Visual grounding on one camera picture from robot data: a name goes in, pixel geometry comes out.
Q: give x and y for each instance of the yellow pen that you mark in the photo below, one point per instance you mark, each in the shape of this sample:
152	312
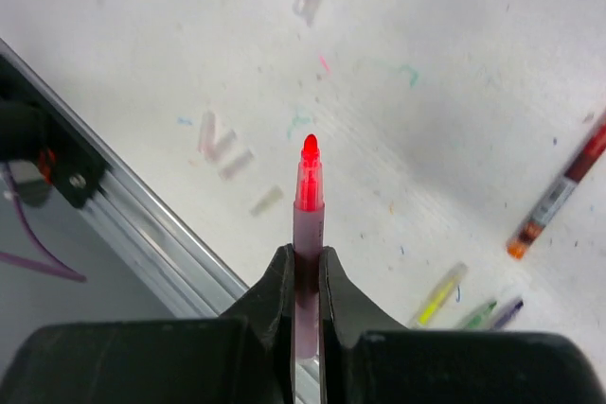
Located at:
438	296
477	317

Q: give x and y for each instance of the aluminium front rail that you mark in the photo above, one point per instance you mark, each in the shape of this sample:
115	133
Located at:
181	360

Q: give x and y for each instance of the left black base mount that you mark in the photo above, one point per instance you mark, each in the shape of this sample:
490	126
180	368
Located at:
33	129

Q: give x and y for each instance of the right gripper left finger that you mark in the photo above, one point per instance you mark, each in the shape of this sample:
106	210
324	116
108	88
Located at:
263	359

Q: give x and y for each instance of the red ink pen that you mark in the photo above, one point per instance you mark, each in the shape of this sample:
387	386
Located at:
555	196

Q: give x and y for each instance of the grey thin pen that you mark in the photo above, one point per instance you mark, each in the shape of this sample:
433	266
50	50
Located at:
506	314

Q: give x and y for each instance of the clear pink pen cap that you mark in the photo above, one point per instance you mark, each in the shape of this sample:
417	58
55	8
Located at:
207	131

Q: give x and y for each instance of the clear grey pen cap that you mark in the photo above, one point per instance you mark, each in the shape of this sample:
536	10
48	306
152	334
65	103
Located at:
222	145

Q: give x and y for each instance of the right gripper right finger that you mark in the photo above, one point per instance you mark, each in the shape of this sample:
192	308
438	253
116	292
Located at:
350	322

